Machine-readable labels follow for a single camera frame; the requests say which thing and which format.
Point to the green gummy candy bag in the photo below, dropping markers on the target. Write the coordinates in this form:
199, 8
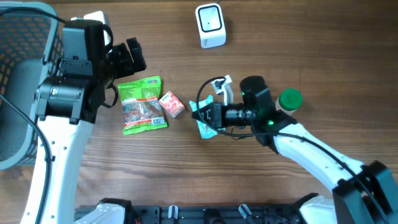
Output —
140, 104

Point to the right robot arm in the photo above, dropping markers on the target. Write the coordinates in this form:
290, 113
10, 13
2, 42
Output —
361, 193

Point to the white barcode scanner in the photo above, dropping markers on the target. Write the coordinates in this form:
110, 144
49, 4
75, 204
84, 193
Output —
211, 25

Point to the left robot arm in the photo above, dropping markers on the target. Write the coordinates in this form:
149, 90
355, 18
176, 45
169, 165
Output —
67, 104

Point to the green lid stock jar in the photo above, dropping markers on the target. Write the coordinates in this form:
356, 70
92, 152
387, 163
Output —
289, 101

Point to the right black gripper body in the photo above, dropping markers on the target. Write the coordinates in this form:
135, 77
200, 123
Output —
220, 114

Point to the mint green wipes pack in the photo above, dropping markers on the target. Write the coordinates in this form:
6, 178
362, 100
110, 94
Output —
205, 131

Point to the grey plastic shopping basket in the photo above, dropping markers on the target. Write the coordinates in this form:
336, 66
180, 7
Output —
30, 47

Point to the red white tissue pack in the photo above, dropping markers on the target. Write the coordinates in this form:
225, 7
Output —
171, 104

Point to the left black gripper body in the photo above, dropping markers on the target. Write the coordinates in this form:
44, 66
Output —
119, 62

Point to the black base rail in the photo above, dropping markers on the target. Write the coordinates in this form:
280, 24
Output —
261, 214

